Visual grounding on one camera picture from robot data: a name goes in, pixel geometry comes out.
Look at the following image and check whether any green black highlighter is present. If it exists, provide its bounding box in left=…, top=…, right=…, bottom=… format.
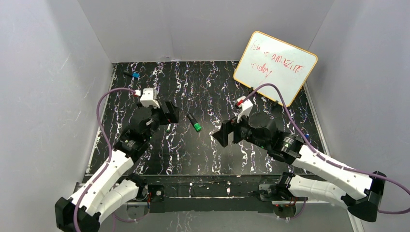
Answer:
left=187, top=114, right=198, bottom=126

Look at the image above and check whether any green highlighter cap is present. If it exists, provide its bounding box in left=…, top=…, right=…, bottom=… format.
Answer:
left=193, top=123, right=202, bottom=132

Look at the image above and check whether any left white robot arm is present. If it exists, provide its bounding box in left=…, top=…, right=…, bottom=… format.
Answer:
left=55, top=101, right=180, bottom=232

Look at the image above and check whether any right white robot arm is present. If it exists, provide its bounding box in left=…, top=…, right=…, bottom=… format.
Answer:
left=213, top=116, right=385, bottom=222

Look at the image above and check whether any blue capped black marker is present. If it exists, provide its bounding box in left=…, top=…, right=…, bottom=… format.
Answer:
left=123, top=71, right=140, bottom=79

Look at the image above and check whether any yellow framed whiteboard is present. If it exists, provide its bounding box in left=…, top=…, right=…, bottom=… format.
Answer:
left=234, top=31, right=318, bottom=106

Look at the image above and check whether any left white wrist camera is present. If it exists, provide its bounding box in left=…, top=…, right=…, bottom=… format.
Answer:
left=134, top=88, right=160, bottom=109

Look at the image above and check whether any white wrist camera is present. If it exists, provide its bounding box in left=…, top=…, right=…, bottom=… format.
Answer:
left=134, top=88, right=160, bottom=109
left=234, top=96, right=253, bottom=124

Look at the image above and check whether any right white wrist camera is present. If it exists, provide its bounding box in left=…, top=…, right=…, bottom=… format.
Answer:
left=234, top=96, right=253, bottom=124

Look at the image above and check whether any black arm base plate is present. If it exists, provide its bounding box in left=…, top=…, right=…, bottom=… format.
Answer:
left=125, top=174, right=305, bottom=213

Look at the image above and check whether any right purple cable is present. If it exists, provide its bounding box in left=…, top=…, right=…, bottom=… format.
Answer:
left=238, top=83, right=410, bottom=220

